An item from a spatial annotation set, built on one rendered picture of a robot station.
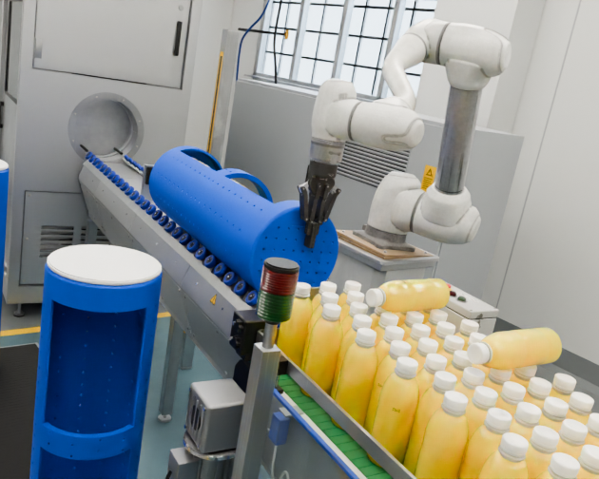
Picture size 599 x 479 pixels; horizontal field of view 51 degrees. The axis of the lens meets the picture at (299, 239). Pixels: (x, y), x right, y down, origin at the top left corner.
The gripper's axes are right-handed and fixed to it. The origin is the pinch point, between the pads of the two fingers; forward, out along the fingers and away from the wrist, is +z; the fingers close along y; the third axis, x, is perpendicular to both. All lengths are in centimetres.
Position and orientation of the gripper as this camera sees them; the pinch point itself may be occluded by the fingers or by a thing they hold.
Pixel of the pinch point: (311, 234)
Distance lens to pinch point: 170.9
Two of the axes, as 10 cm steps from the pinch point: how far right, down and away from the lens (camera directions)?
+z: -1.7, 9.5, 2.5
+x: -5.0, -3.1, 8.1
